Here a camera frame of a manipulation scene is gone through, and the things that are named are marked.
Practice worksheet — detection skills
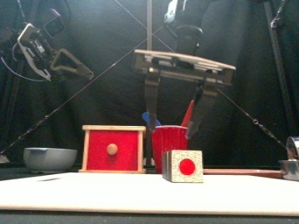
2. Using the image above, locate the dark green toy sushi piece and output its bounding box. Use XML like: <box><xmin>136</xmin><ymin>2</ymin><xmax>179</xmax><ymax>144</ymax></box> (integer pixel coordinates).
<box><xmin>164</xmin><ymin>149</ymin><xmax>204</xmax><ymax>184</ymax></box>

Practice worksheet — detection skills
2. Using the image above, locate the red-orange toy knife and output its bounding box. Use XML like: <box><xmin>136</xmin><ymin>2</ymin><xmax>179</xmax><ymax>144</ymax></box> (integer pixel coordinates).
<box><xmin>180</xmin><ymin>99</ymin><xmax>196</xmax><ymax>128</ymax></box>

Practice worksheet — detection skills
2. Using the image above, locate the white cutting board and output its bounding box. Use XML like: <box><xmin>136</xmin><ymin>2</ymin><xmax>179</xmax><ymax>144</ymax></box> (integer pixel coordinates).
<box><xmin>0</xmin><ymin>171</ymin><xmax>299</xmax><ymax>217</ymax></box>

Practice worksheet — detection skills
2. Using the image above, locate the blue plastic toy utensil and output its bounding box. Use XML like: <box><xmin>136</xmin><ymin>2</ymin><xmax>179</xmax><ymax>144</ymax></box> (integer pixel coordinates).
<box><xmin>140</xmin><ymin>111</ymin><xmax>163</xmax><ymax>128</ymax></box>

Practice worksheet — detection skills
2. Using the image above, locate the black cloth backdrop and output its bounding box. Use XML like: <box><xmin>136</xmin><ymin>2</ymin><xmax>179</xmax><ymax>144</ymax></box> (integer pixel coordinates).
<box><xmin>0</xmin><ymin>0</ymin><xmax>299</xmax><ymax>173</ymax></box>

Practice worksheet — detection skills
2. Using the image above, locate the red plastic cup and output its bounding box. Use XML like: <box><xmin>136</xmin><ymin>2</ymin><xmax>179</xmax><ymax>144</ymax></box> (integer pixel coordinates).
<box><xmin>151</xmin><ymin>125</ymin><xmax>191</xmax><ymax>174</ymax></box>

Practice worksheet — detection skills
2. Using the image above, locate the wooden box with red front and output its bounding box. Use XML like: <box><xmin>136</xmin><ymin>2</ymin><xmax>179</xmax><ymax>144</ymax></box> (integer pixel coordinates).
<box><xmin>79</xmin><ymin>124</ymin><xmax>147</xmax><ymax>174</ymax></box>

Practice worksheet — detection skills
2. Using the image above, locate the pinkish rectangular tray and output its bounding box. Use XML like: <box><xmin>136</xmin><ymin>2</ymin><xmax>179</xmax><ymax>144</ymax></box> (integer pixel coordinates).
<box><xmin>202</xmin><ymin>168</ymin><xmax>287</xmax><ymax>179</ymax></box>

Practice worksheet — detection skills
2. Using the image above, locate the grey bowl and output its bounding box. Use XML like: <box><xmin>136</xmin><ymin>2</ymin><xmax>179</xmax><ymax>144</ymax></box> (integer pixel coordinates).
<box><xmin>23</xmin><ymin>147</ymin><xmax>79</xmax><ymax>173</ymax></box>

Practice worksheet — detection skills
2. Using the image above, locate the metal measuring cup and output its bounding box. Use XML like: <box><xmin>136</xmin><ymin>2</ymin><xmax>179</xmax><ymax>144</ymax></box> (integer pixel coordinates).
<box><xmin>278</xmin><ymin>136</ymin><xmax>299</xmax><ymax>182</ymax></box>

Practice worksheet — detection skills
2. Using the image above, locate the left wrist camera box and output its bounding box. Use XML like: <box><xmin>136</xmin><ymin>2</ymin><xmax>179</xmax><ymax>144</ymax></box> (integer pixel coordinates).
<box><xmin>40</xmin><ymin>8</ymin><xmax>68</xmax><ymax>39</ymax></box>

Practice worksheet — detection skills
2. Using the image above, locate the thin black cable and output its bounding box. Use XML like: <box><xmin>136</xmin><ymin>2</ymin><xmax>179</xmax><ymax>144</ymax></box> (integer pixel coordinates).
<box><xmin>0</xmin><ymin>55</ymin><xmax>52</xmax><ymax>83</ymax></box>

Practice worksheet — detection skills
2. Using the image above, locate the vertical metal frame pole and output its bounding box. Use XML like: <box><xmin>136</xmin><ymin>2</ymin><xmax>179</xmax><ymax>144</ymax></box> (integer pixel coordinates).
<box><xmin>144</xmin><ymin>0</ymin><xmax>155</xmax><ymax>169</ymax></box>

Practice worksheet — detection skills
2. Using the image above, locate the dark slanted frame pole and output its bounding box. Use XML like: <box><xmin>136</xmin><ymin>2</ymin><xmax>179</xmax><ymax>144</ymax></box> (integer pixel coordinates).
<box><xmin>263</xmin><ymin>0</ymin><xmax>296</xmax><ymax>138</ymax></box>

